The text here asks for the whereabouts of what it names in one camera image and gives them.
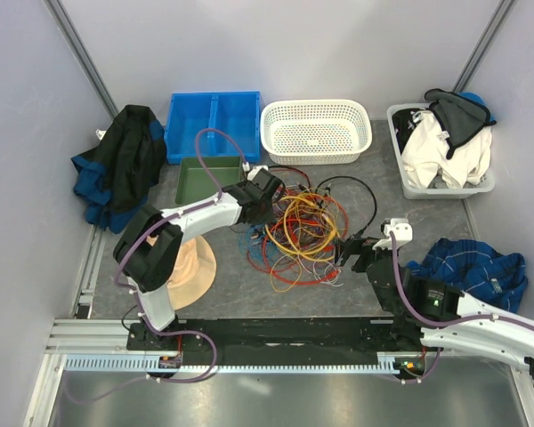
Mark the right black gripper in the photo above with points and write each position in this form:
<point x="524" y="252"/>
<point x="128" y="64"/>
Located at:
<point x="359" y="245"/>

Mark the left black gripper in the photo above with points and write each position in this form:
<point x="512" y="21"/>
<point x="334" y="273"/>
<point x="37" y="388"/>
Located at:
<point x="264" y="219"/>

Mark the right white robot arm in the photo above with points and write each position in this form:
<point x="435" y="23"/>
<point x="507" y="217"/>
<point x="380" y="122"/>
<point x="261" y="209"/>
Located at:
<point x="435" y="314"/>

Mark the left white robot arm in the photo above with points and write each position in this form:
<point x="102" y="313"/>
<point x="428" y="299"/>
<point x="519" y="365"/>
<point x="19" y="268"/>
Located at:
<point x="148" y="249"/>

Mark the green plastic tray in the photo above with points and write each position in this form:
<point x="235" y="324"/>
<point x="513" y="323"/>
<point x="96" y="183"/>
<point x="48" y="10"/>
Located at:
<point x="195" y="184"/>

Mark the white perforated plastic basket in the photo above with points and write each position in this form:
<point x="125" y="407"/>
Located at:
<point x="315" y="132"/>

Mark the blue divided plastic bin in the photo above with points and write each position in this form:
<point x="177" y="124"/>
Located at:
<point x="234" y="118"/>

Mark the grey laundry bin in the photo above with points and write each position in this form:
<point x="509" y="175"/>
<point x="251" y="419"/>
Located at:
<point x="399" y="121"/>

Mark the beige bucket hat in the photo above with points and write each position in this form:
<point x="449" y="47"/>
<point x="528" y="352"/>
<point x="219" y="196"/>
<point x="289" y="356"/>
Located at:
<point x="192" y="276"/>

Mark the white cloth in bin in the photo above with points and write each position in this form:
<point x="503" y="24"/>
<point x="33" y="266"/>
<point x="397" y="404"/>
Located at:
<point x="425" y="155"/>

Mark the black and blue jacket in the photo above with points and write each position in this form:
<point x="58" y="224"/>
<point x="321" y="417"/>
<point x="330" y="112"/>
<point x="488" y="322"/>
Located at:
<point x="114" y="178"/>

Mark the blue plaid shirt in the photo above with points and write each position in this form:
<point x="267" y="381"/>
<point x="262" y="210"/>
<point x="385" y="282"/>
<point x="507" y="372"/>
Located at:
<point x="478" y="269"/>

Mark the dark grey cloth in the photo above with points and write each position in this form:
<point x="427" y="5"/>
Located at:
<point x="460" y="117"/>

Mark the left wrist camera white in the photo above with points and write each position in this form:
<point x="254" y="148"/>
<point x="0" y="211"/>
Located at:
<point x="250" y="171"/>

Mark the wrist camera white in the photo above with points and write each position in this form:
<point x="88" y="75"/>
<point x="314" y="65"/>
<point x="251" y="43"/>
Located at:
<point x="250" y="171"/>
<point x="397" y="229"/>

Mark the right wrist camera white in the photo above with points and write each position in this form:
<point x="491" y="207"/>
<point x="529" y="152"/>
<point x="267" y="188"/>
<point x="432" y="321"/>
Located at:
<point x="397" y="229"/>

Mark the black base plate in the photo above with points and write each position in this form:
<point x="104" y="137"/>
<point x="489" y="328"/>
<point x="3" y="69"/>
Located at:
<point x="353" y="333"/>

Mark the grey slotted cable duct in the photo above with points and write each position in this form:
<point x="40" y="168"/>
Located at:
<point x="157" y="364"/>

